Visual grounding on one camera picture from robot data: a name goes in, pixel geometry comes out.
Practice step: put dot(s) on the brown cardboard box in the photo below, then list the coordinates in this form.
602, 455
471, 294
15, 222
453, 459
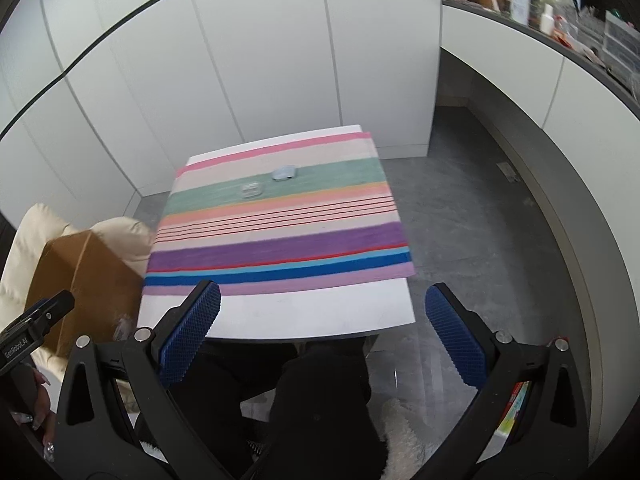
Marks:
85, 280

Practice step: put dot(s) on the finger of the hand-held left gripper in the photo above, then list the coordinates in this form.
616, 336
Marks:
57, 304
37, 304

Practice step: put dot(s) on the striped colourful cloth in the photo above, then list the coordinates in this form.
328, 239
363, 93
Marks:
280, 240

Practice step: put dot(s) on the clear small case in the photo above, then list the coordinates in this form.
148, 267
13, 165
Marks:
250, 190

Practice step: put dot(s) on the person's left hand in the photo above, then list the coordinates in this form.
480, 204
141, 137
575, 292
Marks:
40, 405

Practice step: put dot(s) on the person's left leg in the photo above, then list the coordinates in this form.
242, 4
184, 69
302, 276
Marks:
210, 400

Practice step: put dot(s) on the floor outlet plate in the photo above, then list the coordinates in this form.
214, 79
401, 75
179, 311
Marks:
507, 171

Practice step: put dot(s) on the person's right leg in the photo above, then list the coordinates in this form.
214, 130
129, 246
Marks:
325, 410

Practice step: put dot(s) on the clear plastic organizer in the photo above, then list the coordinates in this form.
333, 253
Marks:
620, 45

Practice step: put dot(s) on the cream padded chair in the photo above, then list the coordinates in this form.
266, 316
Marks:
30, 230

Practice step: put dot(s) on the small white bottle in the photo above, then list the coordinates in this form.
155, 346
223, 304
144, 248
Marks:
546, 19

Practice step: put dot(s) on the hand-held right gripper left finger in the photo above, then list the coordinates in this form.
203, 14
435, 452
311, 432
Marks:
192, 335

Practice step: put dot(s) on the colourful book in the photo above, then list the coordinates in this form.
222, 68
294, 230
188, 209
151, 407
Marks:
515, 405

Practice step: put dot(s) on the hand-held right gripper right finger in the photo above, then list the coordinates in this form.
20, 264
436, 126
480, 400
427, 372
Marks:
457, 340

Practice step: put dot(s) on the person's leg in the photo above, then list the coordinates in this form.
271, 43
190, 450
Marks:
325, 410
210, 400

